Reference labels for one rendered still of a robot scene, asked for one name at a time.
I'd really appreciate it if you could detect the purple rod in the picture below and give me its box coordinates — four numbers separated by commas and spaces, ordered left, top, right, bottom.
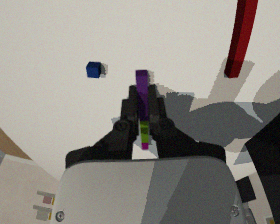
135, 70, 148, 121

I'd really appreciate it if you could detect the magenta block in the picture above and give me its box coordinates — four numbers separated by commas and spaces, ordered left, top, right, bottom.
142, 143, 148, 150

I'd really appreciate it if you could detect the lime green rod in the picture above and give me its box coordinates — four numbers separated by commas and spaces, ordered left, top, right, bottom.
140, 121, 148, 143

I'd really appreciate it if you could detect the dark red rod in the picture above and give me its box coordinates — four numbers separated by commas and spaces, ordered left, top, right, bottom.
224, 0, 258, 78

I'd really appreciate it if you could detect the small blue cube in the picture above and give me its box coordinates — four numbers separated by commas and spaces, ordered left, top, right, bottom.
86, 61, 101, 78

